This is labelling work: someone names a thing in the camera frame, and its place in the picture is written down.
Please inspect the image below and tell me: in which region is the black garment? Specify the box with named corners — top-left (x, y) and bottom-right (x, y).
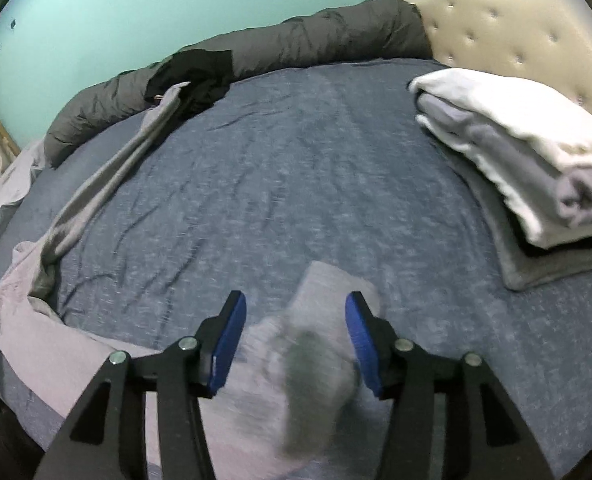
top-left (145, 50), bottom-right (234, 121)

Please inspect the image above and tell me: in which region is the light grey folded garment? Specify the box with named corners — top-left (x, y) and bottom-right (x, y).
top-left (416, 95), bottom-right (592, 228)

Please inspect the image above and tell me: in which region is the white folded garment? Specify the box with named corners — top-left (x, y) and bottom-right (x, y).
top-left (408, 67), bottom-right (592, 248)

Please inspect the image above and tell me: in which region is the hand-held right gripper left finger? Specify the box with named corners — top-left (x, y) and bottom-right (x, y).
top-left (33, 289), bottom-right (247, 480)

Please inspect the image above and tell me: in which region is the dark grey folded garment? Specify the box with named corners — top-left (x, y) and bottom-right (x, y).
top-left (441, 150), bottom-right (592, 292)

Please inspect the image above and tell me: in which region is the grey knit sweater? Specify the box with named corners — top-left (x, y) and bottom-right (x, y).
top-left (28, 81), bottom-right (193, 301)

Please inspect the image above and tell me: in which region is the dark grey rolled duvet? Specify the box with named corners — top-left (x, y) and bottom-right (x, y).
top-left (43, 0), bottom-right (434, 168)

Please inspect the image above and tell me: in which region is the blue mottled bed sheet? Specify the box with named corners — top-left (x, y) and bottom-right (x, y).
top-left (0, 57), bottom-right (592, 480)

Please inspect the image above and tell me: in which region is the cream tufted headboard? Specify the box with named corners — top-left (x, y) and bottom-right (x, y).
top-left (383, 0), bottom-right (592, 133)

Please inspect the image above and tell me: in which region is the light grey fleece garment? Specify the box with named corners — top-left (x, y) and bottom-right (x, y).
top-left (0, 242), bottom-right (383, 480)

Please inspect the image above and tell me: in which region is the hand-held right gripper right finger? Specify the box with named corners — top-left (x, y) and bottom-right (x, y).
top-left (345, 290), bottom-right (557, 480)

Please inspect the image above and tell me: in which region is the pale lavender cloth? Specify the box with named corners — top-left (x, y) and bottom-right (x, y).
top-left (0, 140), bottom-right (49, 273)

